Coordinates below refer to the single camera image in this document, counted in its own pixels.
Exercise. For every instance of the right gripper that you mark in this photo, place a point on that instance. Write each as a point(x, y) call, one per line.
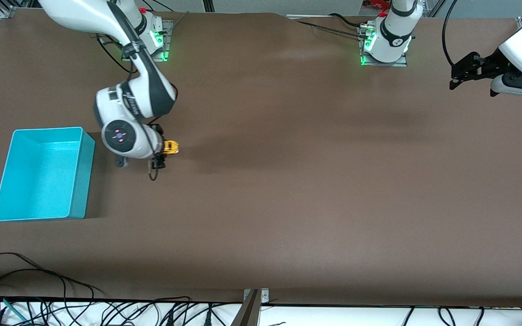
point(159, 149)

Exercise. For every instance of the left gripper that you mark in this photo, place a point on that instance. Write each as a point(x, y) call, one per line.
point(490, 63)

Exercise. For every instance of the yellow beetle toy car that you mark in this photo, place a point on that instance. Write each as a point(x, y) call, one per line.
point(172, 147)

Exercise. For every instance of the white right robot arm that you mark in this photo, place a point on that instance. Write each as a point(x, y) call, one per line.
point(75, 13)

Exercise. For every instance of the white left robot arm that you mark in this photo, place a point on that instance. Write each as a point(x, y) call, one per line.
point(394, 34)

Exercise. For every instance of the brown table cover mat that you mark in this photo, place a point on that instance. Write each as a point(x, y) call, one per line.
point(261, 203)

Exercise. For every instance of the red background object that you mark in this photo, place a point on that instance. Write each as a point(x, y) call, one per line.
point(376, 3)

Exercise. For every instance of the teal plastic storage bin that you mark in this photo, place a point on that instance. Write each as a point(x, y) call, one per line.
point(39, 181)

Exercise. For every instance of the black power plug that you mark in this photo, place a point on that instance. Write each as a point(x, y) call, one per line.
point(209, 317)
point(170, 318)

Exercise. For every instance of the aluminium frame post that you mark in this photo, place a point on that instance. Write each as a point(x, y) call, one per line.
point(433, 7)
point(207, 4)

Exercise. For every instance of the small metal bracket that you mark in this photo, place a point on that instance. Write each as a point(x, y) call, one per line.
point(265, 296)

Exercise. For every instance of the aluminium camera pole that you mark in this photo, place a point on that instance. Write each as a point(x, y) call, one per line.
point(247, 314)

